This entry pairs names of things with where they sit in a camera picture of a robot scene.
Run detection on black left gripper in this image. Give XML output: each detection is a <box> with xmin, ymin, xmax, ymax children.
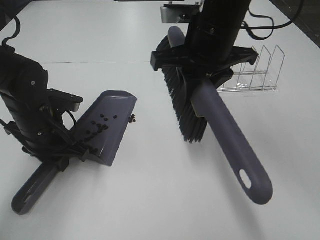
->
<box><xmin>0</xmin><ymin>89</ymin><xmax>89</xmax><ymax>171</ymax></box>

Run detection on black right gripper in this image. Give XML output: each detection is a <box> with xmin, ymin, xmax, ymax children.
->
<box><xmin>150</xmin><ymin>22</ymin><xmax>259</xmax><ymax>88</ymax></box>

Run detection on purple hand brush black bristles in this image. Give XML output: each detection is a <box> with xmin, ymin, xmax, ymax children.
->
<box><xmin>151</xmin><ymin>26</ymin><xmax>274</xmax><ymax>205</ymax></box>

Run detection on pile of coffee beans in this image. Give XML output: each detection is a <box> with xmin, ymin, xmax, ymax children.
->
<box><xmin>78</xmin><ymin>114</ymin><xmax>136</xmax><ymax>156</ymax></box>

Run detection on purple plastic dustpan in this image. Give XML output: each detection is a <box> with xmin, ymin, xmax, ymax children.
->
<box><xmin>5</xmin><ymin>89</ymin><xmax>137</xmax><ymax>215</ymax></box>

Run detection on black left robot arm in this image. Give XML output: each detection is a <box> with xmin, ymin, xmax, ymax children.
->
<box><xmin>0</xmin><ymin>46</ymin><xmax>89</xmax><ymax>164</ymax></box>

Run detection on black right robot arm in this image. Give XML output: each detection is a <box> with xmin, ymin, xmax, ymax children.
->
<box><xmin>150</xmin><ymin>0</ymin><xmax>259</xmax><ymax>88</ymax></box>

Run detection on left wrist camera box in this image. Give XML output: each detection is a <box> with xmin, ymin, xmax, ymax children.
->
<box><xmin>47</xmin><ymin>88</ymin><xmax>84</xmax><ymax>112</ymax></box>

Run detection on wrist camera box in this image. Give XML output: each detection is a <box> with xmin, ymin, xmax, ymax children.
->
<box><xmin>160</xmin><ymin>0</ymin><xmax>204</xmax><ymax>24</ymax></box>
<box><xmin>47</xmin><ymin>88</ymin><xmax>84</xmax><ymax>112</ymax></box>

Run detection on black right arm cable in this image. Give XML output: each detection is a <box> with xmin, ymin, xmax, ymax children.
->
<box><xmin>241</xmin><ymin>0</ymin><xmax>305</xmax><ymax>41</ymax></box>

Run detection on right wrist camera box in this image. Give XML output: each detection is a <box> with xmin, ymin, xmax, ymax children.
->
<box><xmin>160</xmin><ymin>0</ymin><xmax>204</xmax><ymax>24</ymax></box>

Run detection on chrome wire dish rack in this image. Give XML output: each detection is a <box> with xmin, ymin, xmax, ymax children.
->
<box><xmin>217</xmin><ymin>45</ymin><xmax>286</xmax><ymax>93</ymax></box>

